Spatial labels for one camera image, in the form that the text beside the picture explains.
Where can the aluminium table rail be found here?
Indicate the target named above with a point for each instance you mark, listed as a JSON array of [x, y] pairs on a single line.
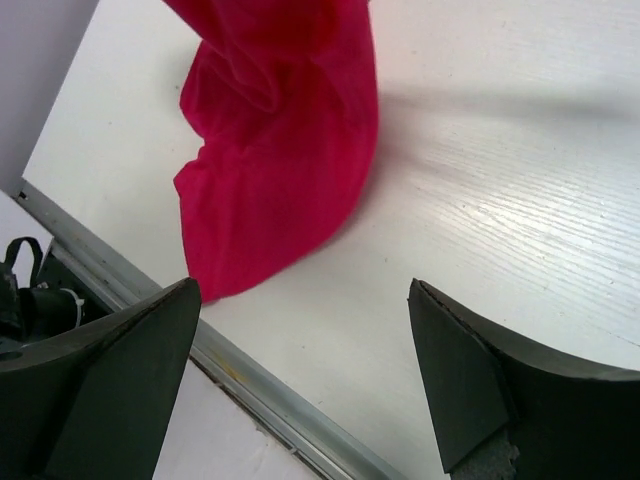
[[314, 439]]

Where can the red t shirt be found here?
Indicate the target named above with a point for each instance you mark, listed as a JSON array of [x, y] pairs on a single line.
[[284, 97]]

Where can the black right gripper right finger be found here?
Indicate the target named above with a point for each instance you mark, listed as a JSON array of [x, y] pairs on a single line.
[[504, 406]]

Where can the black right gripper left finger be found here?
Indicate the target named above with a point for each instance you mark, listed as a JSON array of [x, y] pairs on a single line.
[[95, 402]]

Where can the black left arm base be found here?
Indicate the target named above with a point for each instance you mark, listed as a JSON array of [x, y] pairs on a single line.
[[40, 297]]

